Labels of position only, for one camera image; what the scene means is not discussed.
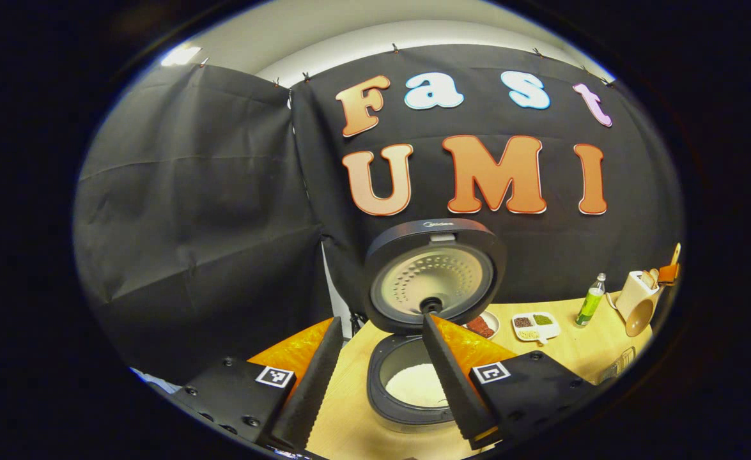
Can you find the wooden spoon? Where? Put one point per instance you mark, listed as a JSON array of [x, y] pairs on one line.
[[640, 316]]

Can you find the red meat piece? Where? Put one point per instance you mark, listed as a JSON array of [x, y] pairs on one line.
[[480, 327]]

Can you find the white divided bean dish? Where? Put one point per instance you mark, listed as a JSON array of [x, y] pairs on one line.
[[538, 332]]

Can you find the ceiling light panel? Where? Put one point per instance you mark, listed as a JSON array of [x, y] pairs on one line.
[[180, 56]]

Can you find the clear chopstick holder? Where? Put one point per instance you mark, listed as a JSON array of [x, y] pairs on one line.
[[618, 367]]

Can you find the black backdrop cloth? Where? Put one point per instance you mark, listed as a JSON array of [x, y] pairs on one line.
[[190, 223]]

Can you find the green drink bottle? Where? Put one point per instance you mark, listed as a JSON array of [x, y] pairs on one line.
[[589, 306]]

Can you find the white round plate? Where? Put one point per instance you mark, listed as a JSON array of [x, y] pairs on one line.
[[494, 318]]

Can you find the white toaster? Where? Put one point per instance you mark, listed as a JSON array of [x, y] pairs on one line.
[[627, 291]]

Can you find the toast bread slice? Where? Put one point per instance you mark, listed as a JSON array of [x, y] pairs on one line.
[[651, 278]]

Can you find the row of black cloth clips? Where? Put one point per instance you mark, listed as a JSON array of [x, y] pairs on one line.
[[395, 47]]

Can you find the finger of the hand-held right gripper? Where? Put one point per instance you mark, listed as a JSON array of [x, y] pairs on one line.
[[668, 275]]

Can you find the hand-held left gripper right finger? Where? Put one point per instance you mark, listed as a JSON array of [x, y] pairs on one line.
[[455, 390]]

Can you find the black silver rice cooker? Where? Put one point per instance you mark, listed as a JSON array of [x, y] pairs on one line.
[[426, 233]]

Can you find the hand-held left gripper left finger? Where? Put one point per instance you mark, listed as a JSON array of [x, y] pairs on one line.
[[314, 390]]

